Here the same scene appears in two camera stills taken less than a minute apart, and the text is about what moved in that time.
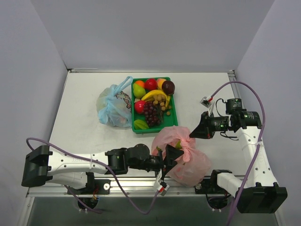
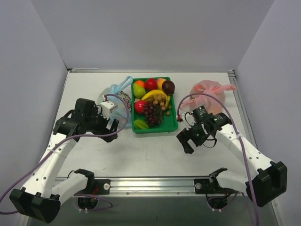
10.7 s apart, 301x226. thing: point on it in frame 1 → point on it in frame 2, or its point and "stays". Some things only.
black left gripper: [164, 160] → [112, 129]
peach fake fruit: [160, 82] stays
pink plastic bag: [193, 165] → [209, 94]
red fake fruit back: [151, 84] stays
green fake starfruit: [139, 124] stays
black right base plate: [209, 185] stays
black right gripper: [207, 125] → [191, 137]
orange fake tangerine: [140, 83] stays
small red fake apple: [138, 106] stays
